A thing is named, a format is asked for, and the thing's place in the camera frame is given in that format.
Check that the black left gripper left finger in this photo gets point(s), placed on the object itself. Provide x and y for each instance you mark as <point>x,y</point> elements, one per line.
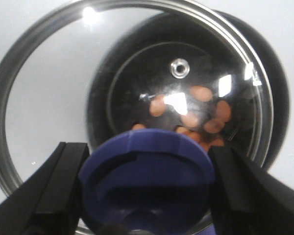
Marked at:
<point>49,202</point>

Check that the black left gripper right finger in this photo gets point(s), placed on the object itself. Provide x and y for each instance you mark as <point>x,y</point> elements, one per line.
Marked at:
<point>254,193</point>

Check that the glass pot lid blue knob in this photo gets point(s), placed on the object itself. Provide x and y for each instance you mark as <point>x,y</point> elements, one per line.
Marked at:
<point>147,181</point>

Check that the ham pieces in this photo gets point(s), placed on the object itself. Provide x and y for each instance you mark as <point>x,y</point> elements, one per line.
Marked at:
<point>193,111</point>

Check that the dark blue saucepan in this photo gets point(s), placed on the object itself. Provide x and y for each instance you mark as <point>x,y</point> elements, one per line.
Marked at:
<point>272,80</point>

